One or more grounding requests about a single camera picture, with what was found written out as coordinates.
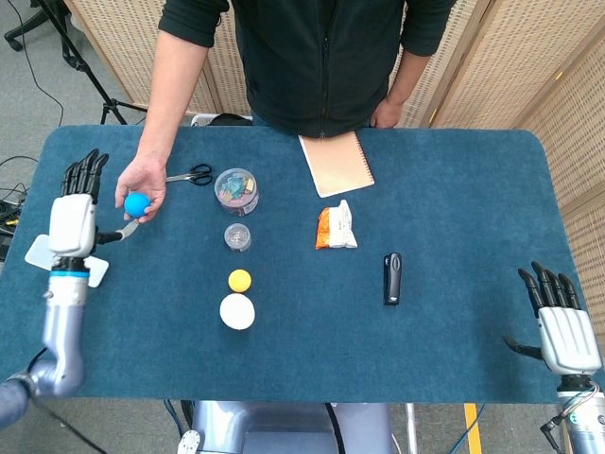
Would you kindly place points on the small clear jar of pins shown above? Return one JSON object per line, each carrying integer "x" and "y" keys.
{"x": 237, "y": 237}

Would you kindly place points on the white wrist mounting plate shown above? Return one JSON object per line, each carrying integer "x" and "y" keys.
{"x": 40, "y": 253}

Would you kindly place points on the black tripod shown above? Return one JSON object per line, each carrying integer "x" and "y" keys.
{"x": 85, "y": 66}

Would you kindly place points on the person's right forearm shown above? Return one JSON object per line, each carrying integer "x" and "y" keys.
{"x": 167, "y": 99}

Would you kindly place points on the person's right hand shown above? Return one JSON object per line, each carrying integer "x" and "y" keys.
{"x": 144, "y": 177}

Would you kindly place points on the blue foam ball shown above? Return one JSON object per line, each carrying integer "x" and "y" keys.
{"x": 137, "y": 205}

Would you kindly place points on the black office chair base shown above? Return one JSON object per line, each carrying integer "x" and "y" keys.
{"x": 28, "y": 26}

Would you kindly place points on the yellow foam ball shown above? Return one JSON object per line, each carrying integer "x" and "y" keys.
{"x": 239, "y": 281}

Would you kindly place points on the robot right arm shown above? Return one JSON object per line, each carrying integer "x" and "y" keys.
{"x": 583, "y": 416}

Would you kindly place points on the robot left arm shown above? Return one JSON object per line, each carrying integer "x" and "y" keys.
{"x": 63, "y": 321}

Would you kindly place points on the white tissue packet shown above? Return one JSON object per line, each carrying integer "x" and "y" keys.
{"x": 342, "y": 227}

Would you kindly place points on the blue tablecloth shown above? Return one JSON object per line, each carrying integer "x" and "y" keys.
{"x": 378, "y": 340}

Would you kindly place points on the yellow floor tape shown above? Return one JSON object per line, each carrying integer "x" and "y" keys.
{"x": 472, "y": 428}

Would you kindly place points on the orange foil packet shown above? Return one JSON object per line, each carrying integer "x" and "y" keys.
{"x": 323, "y": 229}

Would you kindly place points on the black stapler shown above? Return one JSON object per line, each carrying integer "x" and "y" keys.
{"x": 392, "y": 279}

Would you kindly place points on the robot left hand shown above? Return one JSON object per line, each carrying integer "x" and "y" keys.
{"x": 71, "y": 222}

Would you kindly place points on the grey robot torso base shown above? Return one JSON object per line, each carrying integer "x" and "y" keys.
{"x": 283, "y": 428}

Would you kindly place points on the person's left hand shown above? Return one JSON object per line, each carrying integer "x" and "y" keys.
{"x": 385, "y": 113}

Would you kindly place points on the spiral bound notebook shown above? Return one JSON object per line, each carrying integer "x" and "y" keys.
{"x": 338, "y": 163}

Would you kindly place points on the person's left forearm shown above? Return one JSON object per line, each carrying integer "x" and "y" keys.
{"x": 406, "y": 75}

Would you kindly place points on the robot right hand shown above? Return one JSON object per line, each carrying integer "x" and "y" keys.
{"x": 565, "y": 336}

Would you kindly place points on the large clear jar of clips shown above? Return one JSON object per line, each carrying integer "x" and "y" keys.
{"x": 236, "y": 191}

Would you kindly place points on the person's torso in black jacket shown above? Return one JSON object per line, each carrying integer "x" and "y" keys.
{"x": 316, "y": 61}

